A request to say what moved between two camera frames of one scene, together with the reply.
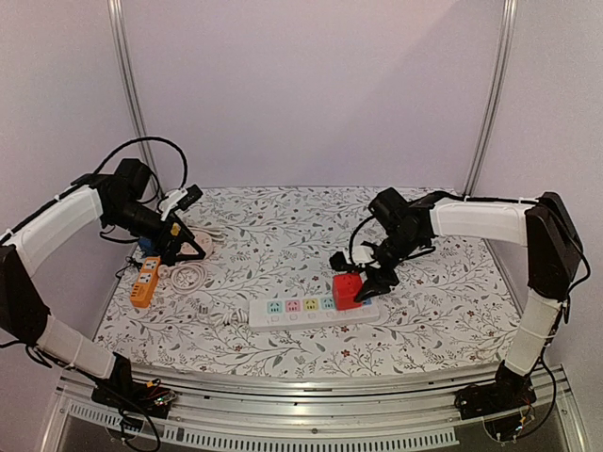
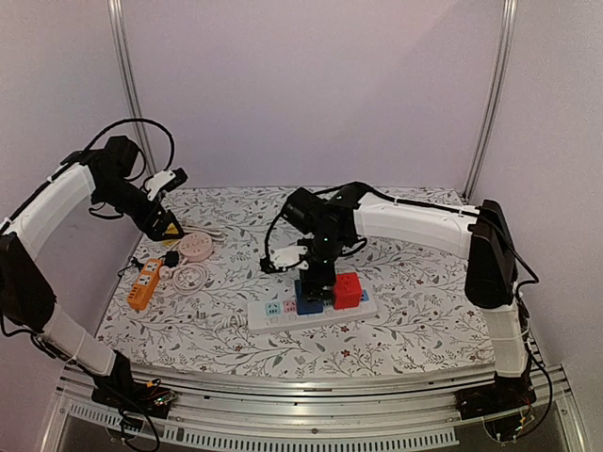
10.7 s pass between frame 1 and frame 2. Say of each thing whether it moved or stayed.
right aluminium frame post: stayed
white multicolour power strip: stayed
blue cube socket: moved
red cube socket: stayed
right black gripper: moved
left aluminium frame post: stayed
